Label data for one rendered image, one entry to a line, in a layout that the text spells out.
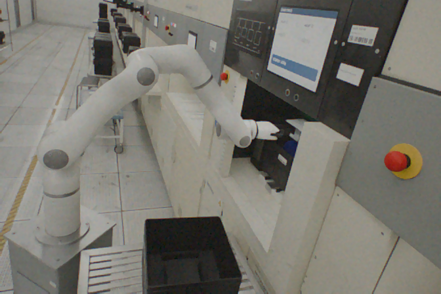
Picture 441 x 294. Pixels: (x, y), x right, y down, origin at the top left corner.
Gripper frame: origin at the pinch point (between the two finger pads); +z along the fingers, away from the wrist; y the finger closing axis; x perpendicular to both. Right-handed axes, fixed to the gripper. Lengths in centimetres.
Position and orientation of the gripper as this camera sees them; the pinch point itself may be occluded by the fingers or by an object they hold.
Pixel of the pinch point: (283, 129)
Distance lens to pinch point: 137.1
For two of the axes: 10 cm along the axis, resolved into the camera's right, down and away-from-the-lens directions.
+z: 9.4, 0.1, 3.5
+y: 3.2, 4.0, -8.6
